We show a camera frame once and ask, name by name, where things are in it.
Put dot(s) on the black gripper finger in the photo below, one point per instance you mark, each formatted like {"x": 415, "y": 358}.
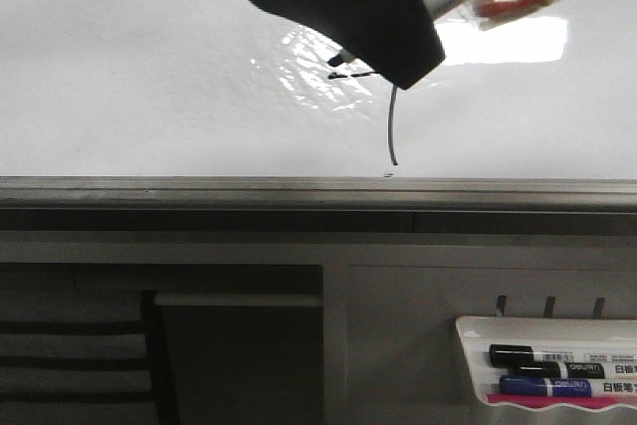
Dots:
{"x": 396, "y": 38}

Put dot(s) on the white whiteboard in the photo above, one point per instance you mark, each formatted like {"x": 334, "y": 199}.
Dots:
{"x": 217, "y": 87}

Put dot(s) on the white marker tray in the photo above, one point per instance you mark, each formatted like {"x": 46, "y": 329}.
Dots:
{"x": 577, "y": 337}

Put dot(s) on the dark cabinet panel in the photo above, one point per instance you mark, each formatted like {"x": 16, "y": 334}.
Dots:
{"x": 246, "y": 358}

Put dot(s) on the black capped marker top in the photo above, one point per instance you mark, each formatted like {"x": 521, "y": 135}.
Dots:
{"x": 502, "y": 355}

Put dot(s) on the black capped marker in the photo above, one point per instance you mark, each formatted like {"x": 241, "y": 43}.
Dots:
{"x": 502, "y": 355}
{"x": 584, "y": 370}

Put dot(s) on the black capped marker middle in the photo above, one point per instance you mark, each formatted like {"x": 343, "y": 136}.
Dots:
{"x": 584, "y": 370}

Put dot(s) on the blue capped marker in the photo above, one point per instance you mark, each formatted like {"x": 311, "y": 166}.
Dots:
{"x": 568, "y": 387}

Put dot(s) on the grey aluminium whiteboard frame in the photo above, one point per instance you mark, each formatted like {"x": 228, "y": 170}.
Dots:
{"x": 319, "y": 205}

